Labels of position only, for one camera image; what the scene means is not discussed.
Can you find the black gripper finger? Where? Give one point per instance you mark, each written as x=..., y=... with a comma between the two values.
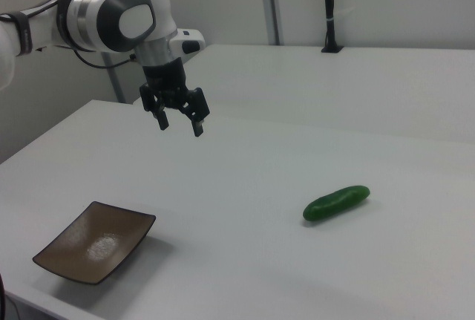
x=198, y=108
x=157, y=112

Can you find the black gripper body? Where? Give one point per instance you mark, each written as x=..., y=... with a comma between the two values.
x=165, y=78

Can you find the green cucumber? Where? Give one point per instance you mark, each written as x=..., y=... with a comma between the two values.
x=335, y=203

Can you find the brown square ceramic plate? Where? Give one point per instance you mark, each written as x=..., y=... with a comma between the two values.
x=92, y=242

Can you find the black table grommet base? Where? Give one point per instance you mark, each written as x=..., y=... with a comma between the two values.
x=331, y=49

